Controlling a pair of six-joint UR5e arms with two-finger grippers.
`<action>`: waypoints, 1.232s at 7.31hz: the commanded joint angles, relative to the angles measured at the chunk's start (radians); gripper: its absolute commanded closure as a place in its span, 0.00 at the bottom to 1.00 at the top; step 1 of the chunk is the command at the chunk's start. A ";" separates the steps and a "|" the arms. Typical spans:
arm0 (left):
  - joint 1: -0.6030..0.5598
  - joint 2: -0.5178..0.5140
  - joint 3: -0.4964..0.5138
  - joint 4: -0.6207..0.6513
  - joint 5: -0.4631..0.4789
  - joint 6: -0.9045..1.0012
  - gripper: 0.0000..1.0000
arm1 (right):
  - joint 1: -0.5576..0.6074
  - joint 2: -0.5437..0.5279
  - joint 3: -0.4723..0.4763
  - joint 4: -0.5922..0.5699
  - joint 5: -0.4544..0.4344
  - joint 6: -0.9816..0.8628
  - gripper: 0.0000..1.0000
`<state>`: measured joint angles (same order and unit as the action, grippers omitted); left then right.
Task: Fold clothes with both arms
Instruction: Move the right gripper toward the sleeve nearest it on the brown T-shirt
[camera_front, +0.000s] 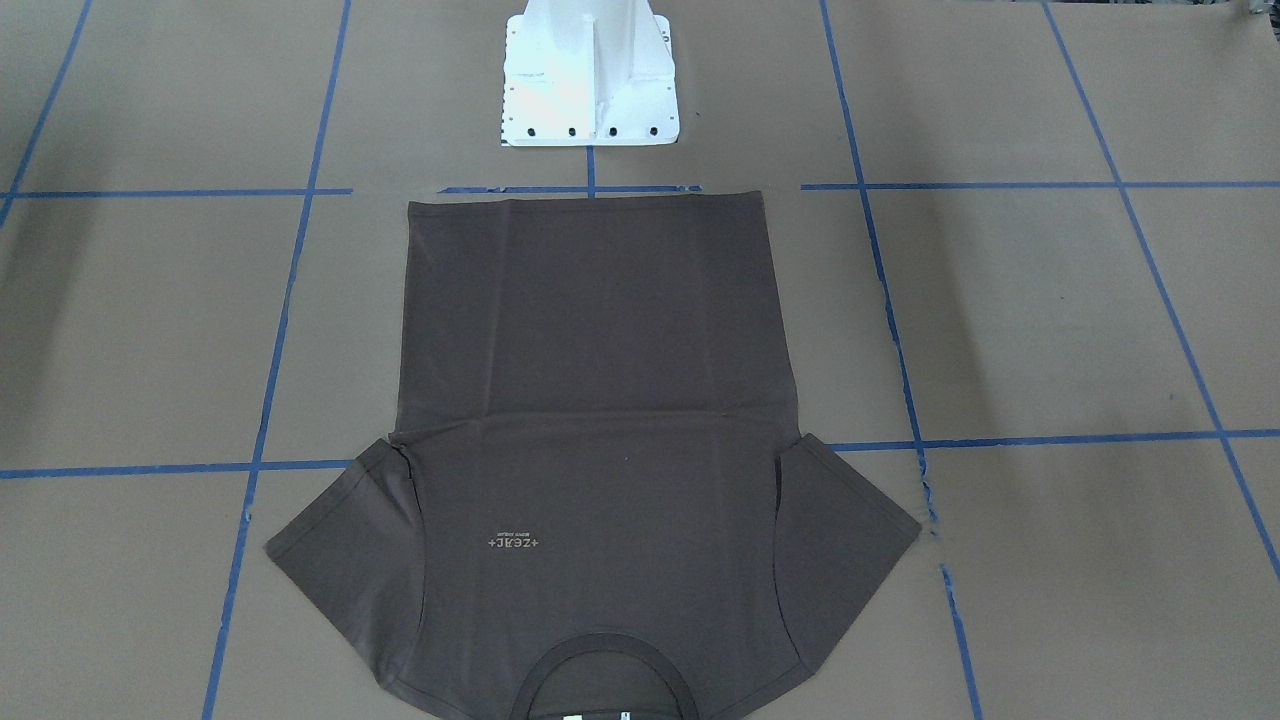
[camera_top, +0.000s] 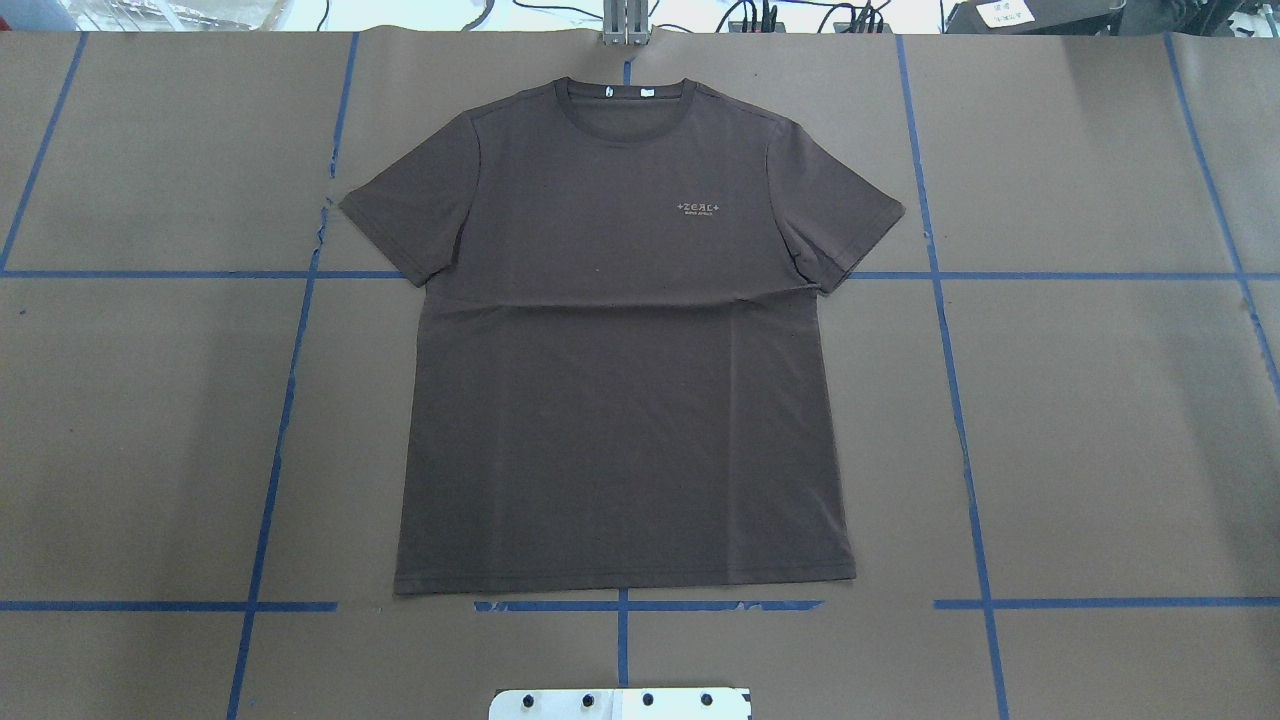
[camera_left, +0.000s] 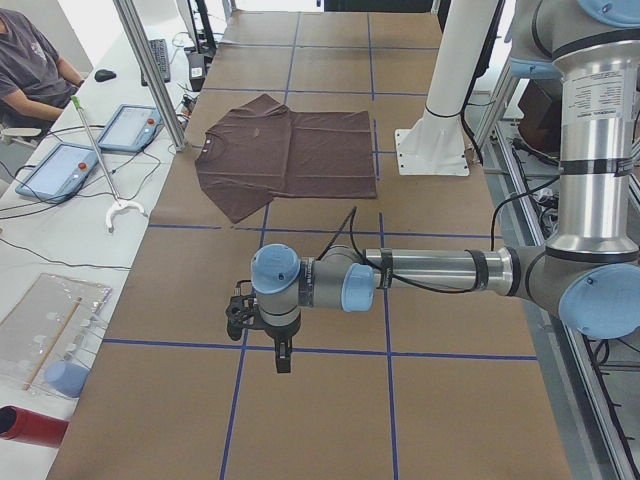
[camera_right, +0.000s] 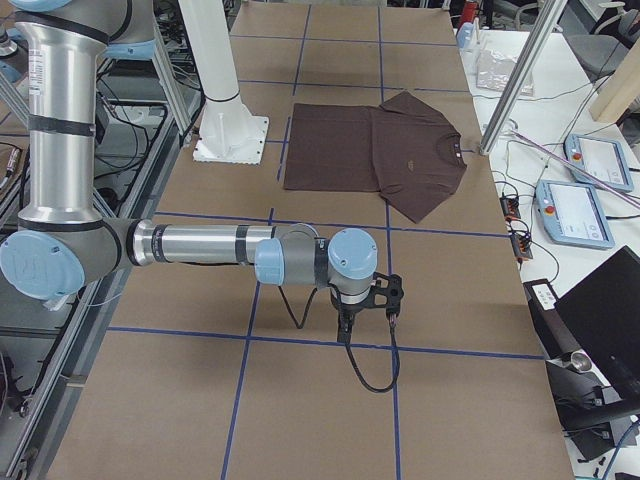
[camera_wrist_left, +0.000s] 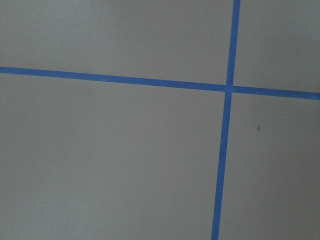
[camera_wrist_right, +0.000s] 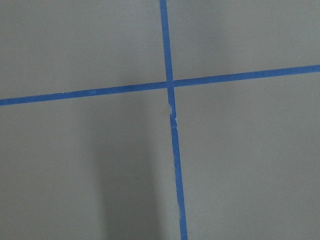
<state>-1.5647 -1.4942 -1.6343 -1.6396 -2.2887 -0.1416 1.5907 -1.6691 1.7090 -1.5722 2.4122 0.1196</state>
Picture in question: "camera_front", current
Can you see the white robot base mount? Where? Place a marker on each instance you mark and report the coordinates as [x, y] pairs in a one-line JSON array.
[[589, 73]]

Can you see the dark brown t-shirt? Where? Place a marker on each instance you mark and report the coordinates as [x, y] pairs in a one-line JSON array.
[[596, 501]]

